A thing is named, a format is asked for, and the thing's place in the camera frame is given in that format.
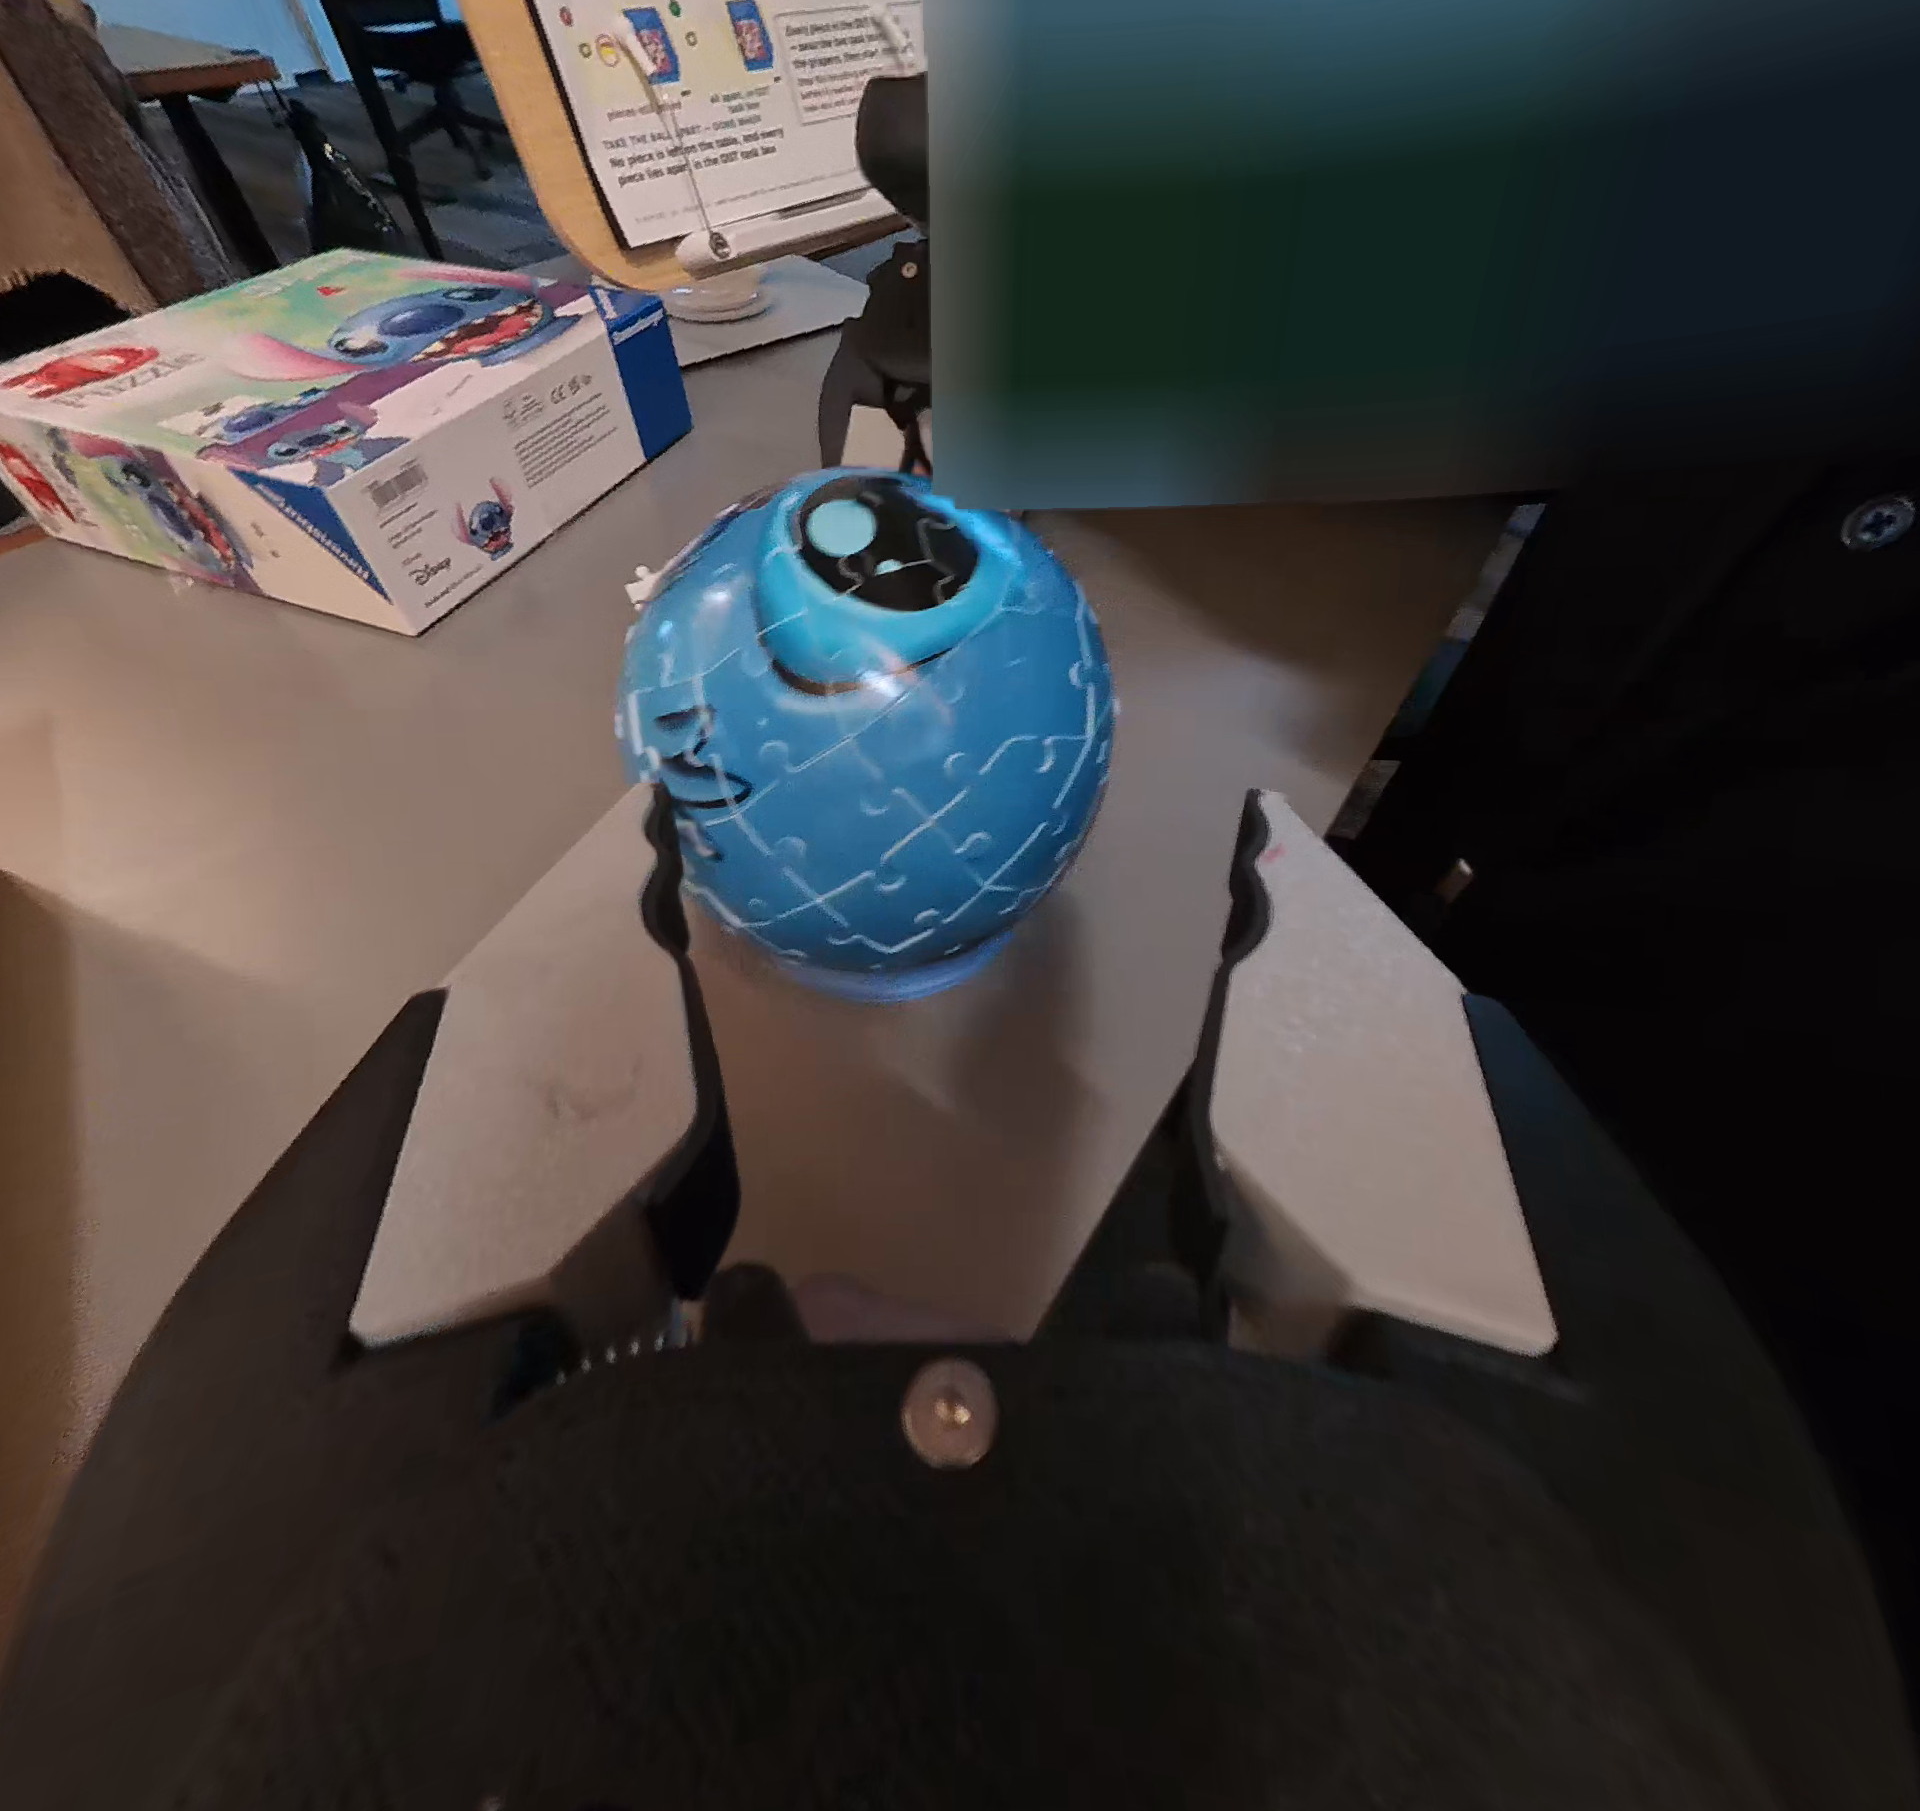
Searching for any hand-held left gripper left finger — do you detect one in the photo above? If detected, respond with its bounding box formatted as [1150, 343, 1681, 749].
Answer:
[345, 788, 746, 1347]

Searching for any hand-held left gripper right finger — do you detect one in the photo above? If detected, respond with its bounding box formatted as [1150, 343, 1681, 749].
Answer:
[1167, 788, 1563, 1359]

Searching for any blue puzzle ball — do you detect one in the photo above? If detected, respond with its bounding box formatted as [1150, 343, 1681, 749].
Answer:
[618, 469, 1119, 988]

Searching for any printed cardboard puzzle box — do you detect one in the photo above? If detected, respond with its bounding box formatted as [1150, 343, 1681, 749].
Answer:
[0, 246, 694, 637]

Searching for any grey metal stand base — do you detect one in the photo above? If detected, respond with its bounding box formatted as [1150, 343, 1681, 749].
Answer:
[673, 255, 880, 373]

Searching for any wooden framed instruction board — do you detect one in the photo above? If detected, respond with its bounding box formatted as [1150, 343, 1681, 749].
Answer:
[411, 0, 933, 328]

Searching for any person's black shirt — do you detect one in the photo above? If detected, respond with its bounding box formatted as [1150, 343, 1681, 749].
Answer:
[1326, 493, 1920, 1543]

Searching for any black office chair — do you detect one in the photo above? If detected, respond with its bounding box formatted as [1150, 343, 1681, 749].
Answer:
[301, 0, 520, 193]

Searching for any small wooden desk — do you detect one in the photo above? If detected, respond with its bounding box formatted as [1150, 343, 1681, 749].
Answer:
[98, 24, 287, 275]

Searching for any brown fuzzy cloth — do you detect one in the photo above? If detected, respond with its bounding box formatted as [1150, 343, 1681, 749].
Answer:
[0, 0, 250, 360]

